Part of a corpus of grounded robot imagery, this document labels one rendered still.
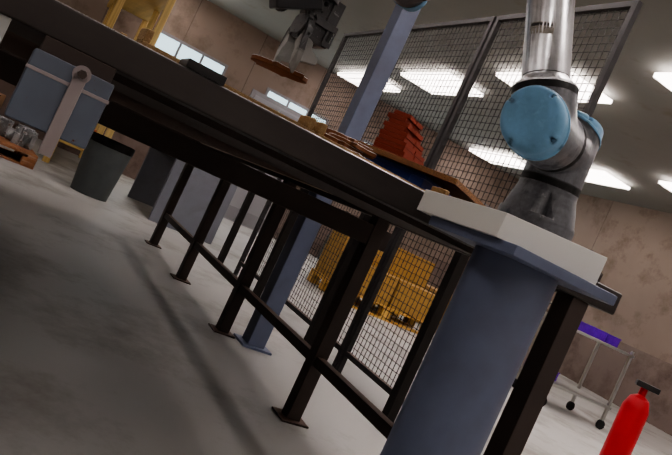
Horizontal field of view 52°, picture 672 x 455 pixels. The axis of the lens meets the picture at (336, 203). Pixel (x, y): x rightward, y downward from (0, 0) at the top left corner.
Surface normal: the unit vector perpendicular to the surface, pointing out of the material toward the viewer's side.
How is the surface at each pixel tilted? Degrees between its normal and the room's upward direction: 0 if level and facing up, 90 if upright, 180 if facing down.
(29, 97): 90
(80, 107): 90
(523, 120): 100
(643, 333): 90
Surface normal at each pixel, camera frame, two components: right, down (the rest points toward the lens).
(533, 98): -0.56, -0.08
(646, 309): -0.81, -0.38
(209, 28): 0.41, 0.17
